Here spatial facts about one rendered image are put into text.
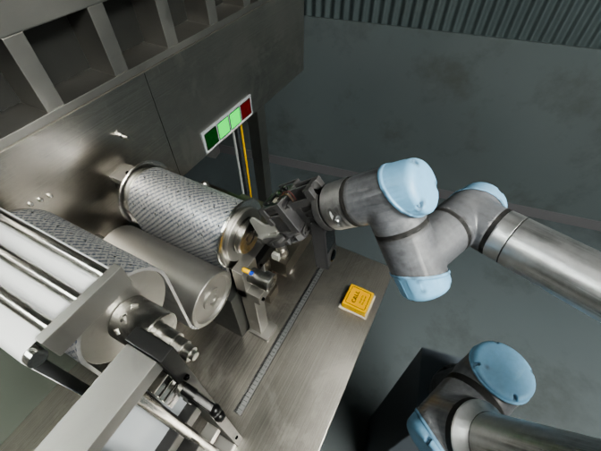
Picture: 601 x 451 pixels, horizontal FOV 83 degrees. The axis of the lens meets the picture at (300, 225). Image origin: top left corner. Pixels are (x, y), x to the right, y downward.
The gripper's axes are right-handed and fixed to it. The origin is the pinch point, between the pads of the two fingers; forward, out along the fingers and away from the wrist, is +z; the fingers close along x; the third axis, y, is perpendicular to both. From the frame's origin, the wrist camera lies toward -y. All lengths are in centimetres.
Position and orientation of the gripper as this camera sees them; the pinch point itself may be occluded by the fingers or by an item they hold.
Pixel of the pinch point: (264, 233)
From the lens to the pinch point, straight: 68.1
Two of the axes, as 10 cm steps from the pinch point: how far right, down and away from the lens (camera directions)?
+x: -4.7, 6.7, -5.7
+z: -6.8, 1.5, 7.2
